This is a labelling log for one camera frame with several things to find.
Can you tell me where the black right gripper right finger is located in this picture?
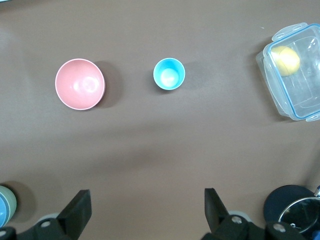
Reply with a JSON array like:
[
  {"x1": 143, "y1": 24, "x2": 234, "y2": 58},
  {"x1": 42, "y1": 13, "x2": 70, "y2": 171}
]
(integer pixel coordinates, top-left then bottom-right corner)
[{"x1": 201, "y1": 187, "x2": 268, "y2": 240}]

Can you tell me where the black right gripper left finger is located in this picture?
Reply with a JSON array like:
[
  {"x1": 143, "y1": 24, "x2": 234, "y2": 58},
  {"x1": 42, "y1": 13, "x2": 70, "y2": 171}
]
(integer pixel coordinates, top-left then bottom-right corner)
[{"x1": 34, "y1": 189, "x2": 91, "y2": 240}]

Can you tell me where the light green bowl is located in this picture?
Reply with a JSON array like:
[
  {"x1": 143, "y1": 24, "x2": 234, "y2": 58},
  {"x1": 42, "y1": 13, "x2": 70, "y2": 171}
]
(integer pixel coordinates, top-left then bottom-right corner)
[{"x1": 0, "y1": 184, "x2": 18, "y2": 226}]

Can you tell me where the blue bowl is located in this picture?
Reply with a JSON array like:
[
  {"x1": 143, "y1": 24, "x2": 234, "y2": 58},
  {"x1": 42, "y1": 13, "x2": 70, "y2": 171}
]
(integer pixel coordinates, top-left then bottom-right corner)
[{"x1": 0, "y1": 194, "x2": 8, "y2": 227}]

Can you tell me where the pink bowl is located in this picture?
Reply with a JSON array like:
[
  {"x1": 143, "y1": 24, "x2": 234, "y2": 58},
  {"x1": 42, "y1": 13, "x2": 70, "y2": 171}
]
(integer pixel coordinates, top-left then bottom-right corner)
[{"x1": 54, "y1": 58, "x2": 107, "y2": 111}]

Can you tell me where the clear plastic lidded container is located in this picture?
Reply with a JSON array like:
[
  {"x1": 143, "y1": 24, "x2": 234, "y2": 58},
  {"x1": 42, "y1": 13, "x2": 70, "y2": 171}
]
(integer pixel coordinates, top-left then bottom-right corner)
[{"x1": 255, "y1": 22, "x2": 320, "y2": 123}]

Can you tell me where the light blue cup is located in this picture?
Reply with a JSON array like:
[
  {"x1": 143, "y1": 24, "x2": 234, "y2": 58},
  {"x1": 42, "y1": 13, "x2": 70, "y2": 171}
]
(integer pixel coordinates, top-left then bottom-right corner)
[{"x1": 152, "y1": 57, "x2": 186, "y2": 91}]

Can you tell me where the yellow ball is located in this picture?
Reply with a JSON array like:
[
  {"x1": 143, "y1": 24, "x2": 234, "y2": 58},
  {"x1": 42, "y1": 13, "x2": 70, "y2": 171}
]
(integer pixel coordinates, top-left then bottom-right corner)
[{"x1": 271, "y1": 45, "x2": 301, "y2": 77}]

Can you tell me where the black pot with blue handle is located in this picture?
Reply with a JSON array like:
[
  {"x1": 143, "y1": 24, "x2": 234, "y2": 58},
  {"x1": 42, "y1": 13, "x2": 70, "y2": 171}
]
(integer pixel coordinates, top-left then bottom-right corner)
[{"x1": 263, "y1": 184, "x2": 320, "y2": 240}]

